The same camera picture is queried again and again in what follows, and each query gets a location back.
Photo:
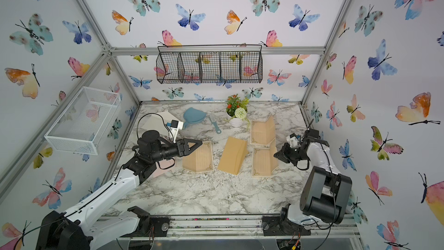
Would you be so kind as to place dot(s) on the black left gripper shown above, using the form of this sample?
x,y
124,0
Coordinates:
x,y
181,144

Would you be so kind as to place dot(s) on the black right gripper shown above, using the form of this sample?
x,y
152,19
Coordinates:
x,y
285,150

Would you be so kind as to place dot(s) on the pink envelope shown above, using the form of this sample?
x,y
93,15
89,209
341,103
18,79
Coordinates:
x,y
163,167

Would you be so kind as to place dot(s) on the kraft brown envelope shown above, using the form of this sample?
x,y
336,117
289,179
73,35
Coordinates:
x,y
234,153

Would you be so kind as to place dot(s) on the cream white envelope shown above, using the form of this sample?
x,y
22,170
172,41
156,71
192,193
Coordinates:
x,y
154,122

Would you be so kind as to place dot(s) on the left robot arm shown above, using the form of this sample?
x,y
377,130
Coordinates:
x,y
77,227

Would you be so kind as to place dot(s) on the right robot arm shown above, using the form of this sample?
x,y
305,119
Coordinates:
x,y
325,194

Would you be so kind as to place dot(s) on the teal plastic dustpan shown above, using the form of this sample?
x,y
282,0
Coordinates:
x,y
193,116

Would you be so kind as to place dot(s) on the white pot with artificial plant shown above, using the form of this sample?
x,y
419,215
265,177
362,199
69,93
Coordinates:
x,y
237,110

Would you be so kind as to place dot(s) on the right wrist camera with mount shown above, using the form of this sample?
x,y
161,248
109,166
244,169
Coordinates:
x,y
294,140

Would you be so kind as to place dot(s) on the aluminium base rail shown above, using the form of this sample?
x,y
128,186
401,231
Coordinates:
x,y
155,229

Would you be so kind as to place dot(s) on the black wire wall basket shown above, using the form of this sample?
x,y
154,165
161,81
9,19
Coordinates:
x,y
205,64

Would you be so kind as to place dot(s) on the white mesh wall basket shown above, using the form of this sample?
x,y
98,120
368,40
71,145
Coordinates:
x,y
84,121

